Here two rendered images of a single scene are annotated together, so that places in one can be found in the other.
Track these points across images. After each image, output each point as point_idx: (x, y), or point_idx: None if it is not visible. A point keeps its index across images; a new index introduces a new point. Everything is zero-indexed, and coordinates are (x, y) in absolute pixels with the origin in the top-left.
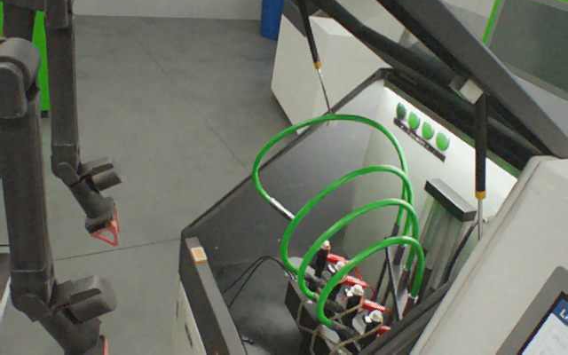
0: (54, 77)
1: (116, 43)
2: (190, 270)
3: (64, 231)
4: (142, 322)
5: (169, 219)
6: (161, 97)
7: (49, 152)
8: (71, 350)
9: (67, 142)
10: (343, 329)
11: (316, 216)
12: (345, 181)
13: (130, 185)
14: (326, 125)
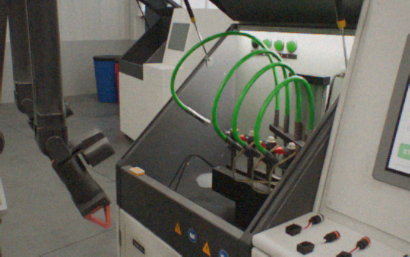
0: (15, 27)
1: None
2: (132, 186)
3: None
4: None
5: (67, 229)
6: (32, 151)
7: None
8: (84, 194)
9: (29, 80)
10: (273, 156)
11: (210, 141)
12: (245, 59)
13: (25, 213)
14: (206, 66)
